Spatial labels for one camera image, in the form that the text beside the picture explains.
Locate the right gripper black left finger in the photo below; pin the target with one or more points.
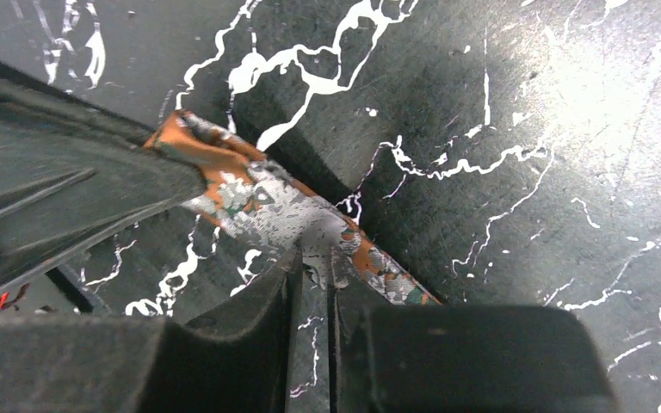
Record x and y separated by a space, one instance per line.
232 358

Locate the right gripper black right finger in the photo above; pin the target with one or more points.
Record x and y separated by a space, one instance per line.
470 358

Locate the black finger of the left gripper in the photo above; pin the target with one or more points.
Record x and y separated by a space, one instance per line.
66 186

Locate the orange grey patterned tie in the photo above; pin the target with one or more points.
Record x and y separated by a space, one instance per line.
254 200

